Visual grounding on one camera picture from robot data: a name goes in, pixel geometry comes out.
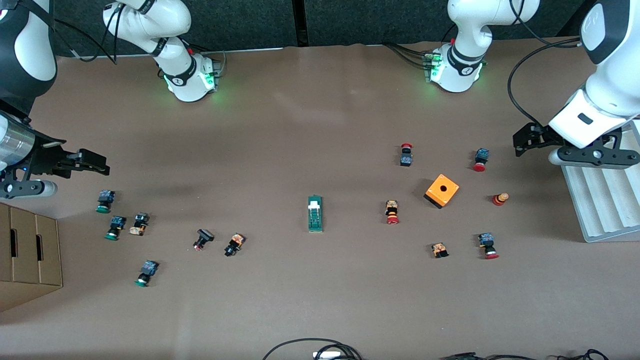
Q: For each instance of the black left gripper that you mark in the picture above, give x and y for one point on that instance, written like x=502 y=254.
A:
x=540 y=136

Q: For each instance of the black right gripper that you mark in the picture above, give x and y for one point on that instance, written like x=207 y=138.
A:
x=46 y=159

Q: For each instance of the green rail terminal block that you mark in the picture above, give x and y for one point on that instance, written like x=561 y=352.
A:
x=315 y=220

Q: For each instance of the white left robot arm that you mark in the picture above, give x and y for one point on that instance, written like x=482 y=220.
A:
x=467 y=20

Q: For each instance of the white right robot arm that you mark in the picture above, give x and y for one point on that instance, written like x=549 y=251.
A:
x=170 y=20

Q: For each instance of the red yellow button head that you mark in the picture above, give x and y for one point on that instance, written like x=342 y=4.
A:
x=499 y=199

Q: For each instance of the brown cardboard box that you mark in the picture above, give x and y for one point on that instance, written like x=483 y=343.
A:
x=30 y=250

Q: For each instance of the grey ridged tray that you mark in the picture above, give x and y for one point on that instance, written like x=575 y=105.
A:
x=600 y=210

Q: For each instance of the small orange contact block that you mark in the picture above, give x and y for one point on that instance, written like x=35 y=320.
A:
x=439 y=249

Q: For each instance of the black rectangular button red terminals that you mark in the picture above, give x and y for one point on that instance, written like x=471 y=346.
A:
x=205 y=235

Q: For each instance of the red pushbutton orange contact block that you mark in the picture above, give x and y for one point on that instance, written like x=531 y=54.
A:
x=391 y=207

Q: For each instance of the brown table mat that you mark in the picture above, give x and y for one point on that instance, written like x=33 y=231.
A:
x=320 y=125

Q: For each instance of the white plug adapter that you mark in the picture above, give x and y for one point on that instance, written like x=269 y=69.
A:
x=327 y=355

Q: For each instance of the green mushroom pushbutton switch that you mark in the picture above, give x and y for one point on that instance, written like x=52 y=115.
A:
x=117 y=223
x=149 y=268
x=105 y=197

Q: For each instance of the red mushroom pushbutton switch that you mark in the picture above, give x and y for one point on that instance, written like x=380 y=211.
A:
x=406 y=160
x=486 y=240
x=481 y=155

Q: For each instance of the beige black switch part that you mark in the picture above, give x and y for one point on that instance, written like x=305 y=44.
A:
x=140 y=220

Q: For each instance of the orange button enclosure box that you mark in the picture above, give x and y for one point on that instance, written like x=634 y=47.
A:
x=442 y=190

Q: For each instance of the black selector switch orange block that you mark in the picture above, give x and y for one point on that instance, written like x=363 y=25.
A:
x=235 y=243

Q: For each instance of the black vertical post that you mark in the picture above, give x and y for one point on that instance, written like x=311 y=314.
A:
x=299 y=22

